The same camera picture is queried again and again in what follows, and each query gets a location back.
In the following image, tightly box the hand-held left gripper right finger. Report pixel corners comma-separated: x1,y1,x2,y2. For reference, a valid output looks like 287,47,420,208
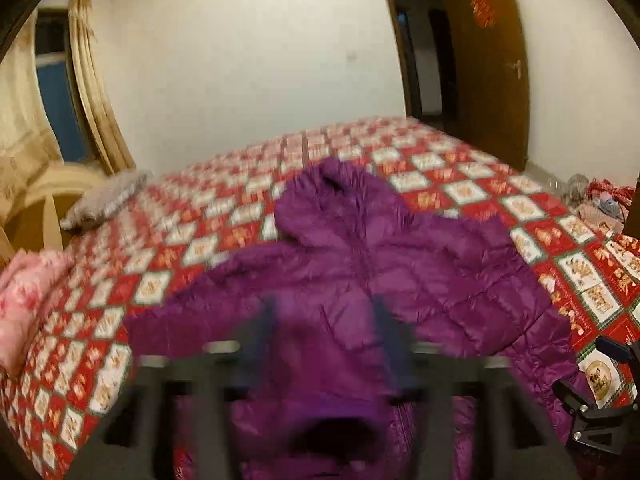
372,296,581,480

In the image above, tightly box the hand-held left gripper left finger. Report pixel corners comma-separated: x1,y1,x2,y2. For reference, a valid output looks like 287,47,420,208
65,295,281,480

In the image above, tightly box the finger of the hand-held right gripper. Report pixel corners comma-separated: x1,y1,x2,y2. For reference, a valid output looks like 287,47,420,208
595,336,635,364
551,379,603,413

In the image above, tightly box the purple puffer jacket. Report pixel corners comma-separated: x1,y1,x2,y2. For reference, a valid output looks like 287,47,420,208
122,156,601,480

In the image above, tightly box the red checkered printed blanket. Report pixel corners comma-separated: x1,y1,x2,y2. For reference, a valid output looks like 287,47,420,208
0,115,640,480

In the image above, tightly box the blue-grey cloth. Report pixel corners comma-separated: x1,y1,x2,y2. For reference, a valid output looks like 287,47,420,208
597,195,627,219

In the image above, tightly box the red plaid cloth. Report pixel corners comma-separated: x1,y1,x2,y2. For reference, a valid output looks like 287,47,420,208
585,177,640,212

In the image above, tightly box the grey crumpled cloth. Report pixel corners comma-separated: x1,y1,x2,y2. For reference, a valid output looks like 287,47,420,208
562,174,601,207

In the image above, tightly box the grey striped pillow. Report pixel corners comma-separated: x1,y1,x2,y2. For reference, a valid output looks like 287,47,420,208
59,169,153,231

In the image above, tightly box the pink floral quilt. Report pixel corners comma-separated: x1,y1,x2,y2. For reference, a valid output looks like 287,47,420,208
0,250,76,378

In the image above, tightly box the cream wooden headboard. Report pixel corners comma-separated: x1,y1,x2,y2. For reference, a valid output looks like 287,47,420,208
0,162,118,261

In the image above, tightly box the brown wooden door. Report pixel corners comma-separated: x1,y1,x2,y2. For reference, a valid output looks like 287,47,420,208
442,0,531,173

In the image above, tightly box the golden pleated curtain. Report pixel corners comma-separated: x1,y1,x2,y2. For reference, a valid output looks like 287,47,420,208
67,0,137,177

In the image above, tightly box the window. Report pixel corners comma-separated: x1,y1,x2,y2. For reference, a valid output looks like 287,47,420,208
35,7,96,163

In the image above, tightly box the cream sheer curtain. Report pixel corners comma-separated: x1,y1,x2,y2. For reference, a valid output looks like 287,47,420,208
0,10,63,211

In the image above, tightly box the red paper door decoration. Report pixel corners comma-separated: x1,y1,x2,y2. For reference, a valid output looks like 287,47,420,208
469,0,497,30

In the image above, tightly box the dark wooden door frame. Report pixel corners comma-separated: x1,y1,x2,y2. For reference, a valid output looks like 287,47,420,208
376,0,451,126

